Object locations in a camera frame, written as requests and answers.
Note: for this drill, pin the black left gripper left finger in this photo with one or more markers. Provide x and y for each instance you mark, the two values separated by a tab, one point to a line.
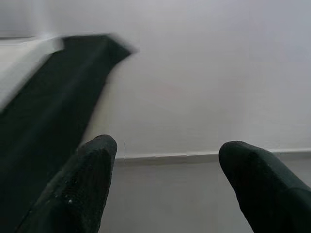
77	189

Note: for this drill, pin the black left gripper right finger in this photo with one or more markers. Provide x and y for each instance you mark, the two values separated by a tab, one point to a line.
272	189

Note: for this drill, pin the black tablecloth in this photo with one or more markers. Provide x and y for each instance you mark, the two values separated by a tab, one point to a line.
60	97

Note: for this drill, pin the white plastic table top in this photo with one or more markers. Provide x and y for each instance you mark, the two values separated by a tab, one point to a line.
19	68

